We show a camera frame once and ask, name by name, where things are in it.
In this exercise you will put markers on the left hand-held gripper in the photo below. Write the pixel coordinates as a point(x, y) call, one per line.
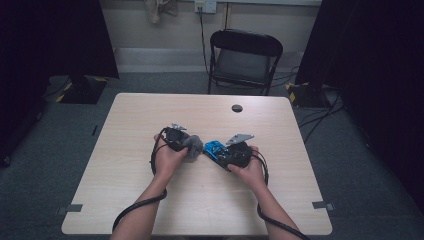
point(175, 138)

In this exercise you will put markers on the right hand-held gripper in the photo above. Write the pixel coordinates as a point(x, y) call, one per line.
point(240, 155)

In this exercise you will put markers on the grey fuzzy sock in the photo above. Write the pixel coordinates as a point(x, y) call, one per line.
point(195, 145)

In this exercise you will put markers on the blue toy car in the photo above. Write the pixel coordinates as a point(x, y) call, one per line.
point(215, 151)

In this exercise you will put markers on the person's right hand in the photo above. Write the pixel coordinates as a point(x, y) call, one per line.
point(255, 173)

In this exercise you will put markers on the person's left hand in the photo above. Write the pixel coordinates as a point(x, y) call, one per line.
point(168, 161)

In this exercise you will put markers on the black floor tape strip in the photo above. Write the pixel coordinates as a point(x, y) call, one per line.
point(95, 130)

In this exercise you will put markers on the black stand base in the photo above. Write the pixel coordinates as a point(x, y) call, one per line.
point(83, 91)
point(306, 95)

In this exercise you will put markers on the black folding chair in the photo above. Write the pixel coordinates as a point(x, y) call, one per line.
point(245, 65)

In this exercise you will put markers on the grey tape strip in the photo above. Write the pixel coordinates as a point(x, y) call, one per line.
point(321, 205)
point(71, 208)

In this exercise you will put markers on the beige hanging cloth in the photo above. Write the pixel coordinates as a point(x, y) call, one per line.
point(156, 8)

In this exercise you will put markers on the dark curtain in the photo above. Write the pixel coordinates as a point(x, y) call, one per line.
point(376, 66)
point(50, 40)

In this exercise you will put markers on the white wall socket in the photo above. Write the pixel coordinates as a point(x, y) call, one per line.
point(206, 6)

